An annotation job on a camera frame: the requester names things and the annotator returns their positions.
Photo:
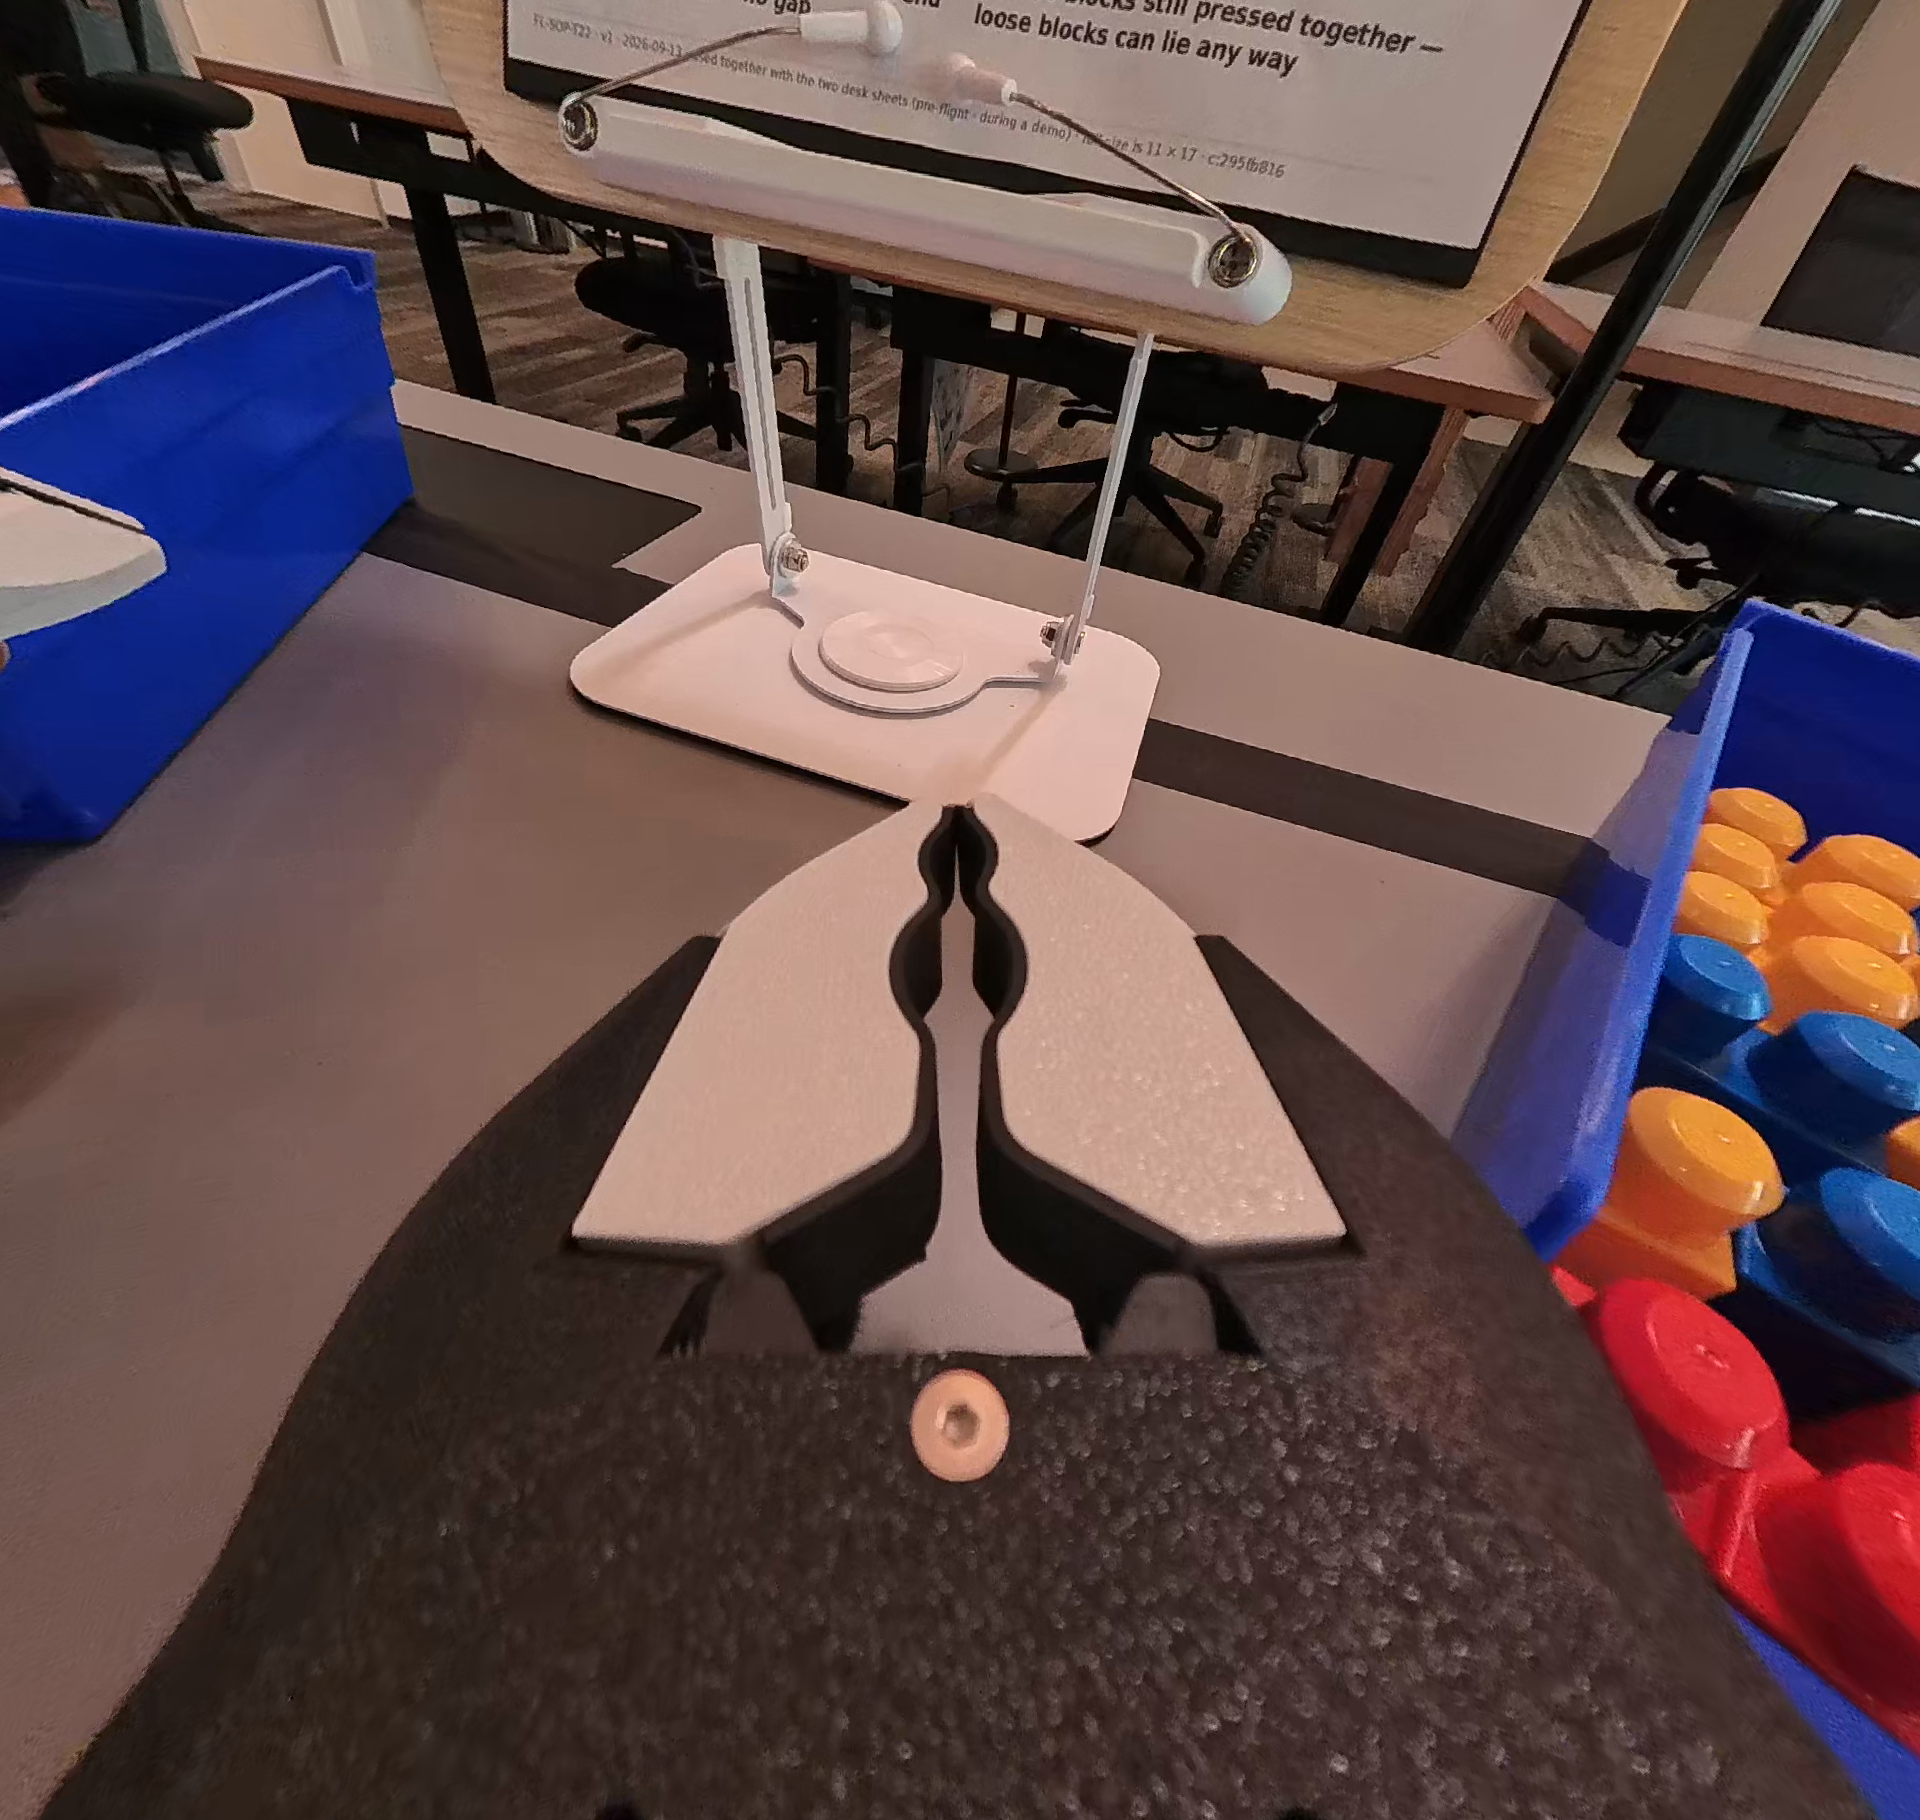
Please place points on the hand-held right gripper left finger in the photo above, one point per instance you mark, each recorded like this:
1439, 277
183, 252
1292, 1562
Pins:
768, 1083

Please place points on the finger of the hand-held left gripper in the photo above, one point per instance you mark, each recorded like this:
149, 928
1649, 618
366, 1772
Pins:
66, 558

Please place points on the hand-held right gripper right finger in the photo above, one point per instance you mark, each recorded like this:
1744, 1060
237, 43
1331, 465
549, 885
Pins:
1152, 1096

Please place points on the blue plastic bin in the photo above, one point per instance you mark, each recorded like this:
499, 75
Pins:
194, 501
1592, 980

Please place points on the cluster of mega blocks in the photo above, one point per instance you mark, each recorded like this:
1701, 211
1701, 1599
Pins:
1692, 1339

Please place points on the white display stand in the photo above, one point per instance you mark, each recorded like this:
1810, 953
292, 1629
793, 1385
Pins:
1053, 742

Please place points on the black office chair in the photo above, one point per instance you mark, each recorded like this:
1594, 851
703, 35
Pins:
149, 102
1112, 479
676, 302
1860, 277

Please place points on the instruction sheet on white stand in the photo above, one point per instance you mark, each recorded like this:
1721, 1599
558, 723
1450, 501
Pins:
482, 46

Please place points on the wooden column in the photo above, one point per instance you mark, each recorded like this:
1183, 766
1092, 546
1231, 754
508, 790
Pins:
1421, 493

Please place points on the black metal post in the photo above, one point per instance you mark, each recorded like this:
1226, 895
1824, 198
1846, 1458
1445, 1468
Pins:
1637, 350

